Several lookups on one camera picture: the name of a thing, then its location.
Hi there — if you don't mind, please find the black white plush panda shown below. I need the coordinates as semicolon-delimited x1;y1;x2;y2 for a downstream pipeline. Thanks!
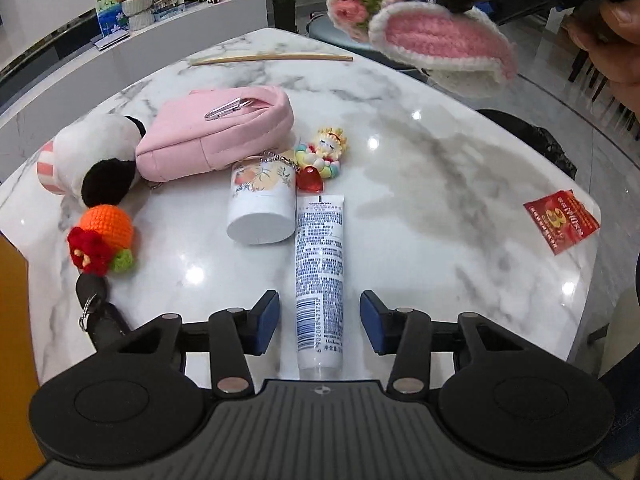
36;113;146;208

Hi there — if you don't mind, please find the white floral cylinder bottle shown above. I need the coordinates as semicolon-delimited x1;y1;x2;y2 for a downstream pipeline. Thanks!
227;157;296;246

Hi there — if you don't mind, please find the teddy bear in basket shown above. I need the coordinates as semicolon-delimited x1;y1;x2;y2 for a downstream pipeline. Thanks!
116;0;154;32

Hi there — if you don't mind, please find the white blue cream tube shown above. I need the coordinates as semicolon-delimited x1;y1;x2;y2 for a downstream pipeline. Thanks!
295;195;344;380

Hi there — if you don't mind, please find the wooden stick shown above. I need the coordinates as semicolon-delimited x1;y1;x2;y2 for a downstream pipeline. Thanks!
189;52;354;66

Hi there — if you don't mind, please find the person right hand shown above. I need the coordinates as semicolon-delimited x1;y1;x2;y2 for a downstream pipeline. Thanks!
568;0;640;116

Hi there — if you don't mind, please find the pink zip pouch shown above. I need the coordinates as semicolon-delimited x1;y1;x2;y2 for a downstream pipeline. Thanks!
136;86;294;183

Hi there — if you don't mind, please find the white tv cabinet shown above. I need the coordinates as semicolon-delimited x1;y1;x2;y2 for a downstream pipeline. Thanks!
1;0;268;179

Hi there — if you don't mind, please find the orange crocheted ball keychain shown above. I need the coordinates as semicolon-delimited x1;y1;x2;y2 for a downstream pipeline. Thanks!
66;205;134;276

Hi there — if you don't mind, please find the colourful doll keychain figure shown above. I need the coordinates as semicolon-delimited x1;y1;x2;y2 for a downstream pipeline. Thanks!
294;128;347;194

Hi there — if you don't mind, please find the orange storage box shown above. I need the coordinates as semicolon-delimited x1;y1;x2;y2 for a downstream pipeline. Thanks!
1;237;44;479

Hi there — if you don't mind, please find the red paper packet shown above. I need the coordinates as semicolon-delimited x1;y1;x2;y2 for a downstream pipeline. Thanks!
524;190;600;256

